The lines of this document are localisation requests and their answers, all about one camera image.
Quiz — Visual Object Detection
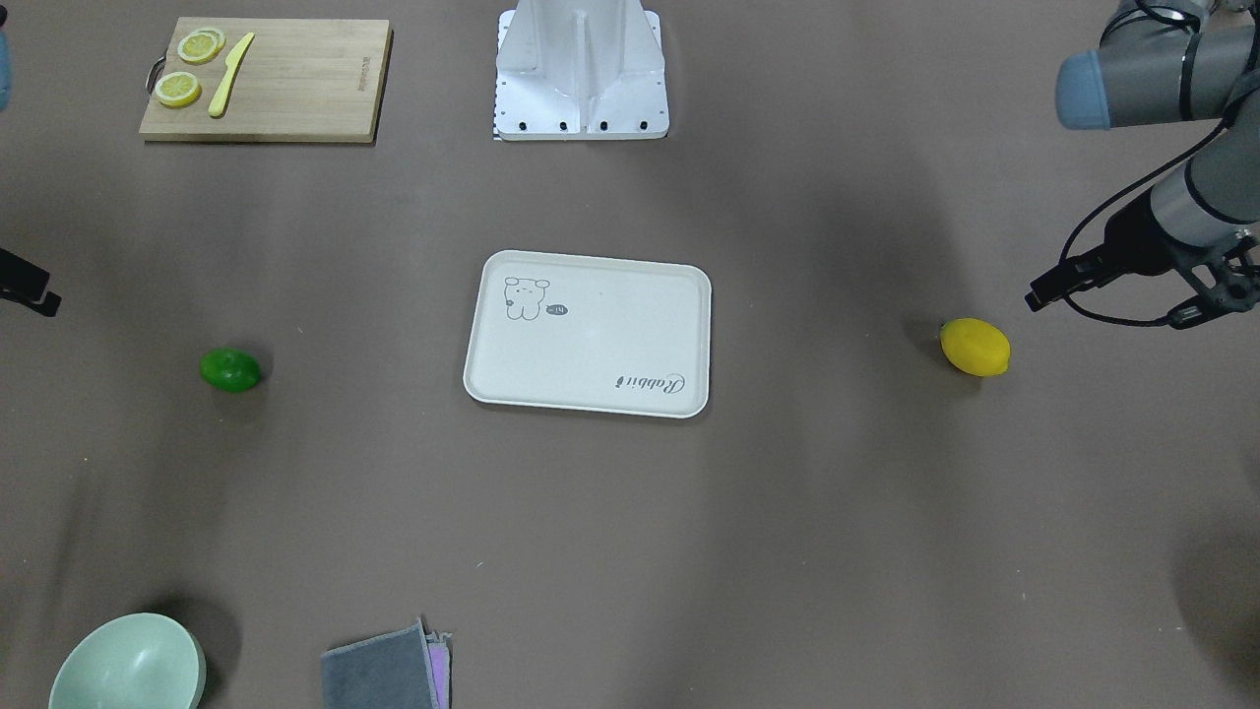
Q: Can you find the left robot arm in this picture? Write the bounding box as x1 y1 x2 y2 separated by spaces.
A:
1024 1 1259 329

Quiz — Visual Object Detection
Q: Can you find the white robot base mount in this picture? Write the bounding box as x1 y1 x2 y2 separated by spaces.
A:
491 1 670 141

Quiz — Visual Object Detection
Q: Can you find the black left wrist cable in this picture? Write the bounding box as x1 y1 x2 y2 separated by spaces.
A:
1058 108 1251 327

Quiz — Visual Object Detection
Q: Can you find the grey folded cloth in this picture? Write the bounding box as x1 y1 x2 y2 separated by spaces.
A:
321 620 454 708

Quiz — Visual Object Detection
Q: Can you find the wooden cutting board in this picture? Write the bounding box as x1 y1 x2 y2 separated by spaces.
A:
139 15 394 144

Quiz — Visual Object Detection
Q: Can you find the lemon slice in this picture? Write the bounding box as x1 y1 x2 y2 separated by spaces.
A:
176 26 226 65
152 71 203 110

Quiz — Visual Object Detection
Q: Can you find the green lemon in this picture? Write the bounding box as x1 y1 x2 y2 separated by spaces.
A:
199 349 265 392

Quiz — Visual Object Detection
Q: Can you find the white rabbit tray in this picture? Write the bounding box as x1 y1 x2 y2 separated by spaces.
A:
462 251 713 421

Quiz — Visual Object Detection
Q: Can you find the mint green bowl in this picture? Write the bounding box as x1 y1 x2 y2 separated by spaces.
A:
48 613 208 708

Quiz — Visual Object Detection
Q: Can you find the yellow plastic knife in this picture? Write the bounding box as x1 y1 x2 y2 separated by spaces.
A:
208 31 256 118

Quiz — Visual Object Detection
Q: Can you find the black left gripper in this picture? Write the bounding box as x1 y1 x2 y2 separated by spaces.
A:
1023 193 1259 329

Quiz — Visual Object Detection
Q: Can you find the yellow lemon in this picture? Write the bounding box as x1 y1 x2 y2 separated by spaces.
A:
939 319 1012 377

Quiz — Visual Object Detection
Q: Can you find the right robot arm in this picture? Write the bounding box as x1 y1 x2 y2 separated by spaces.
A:
1 31 62 319

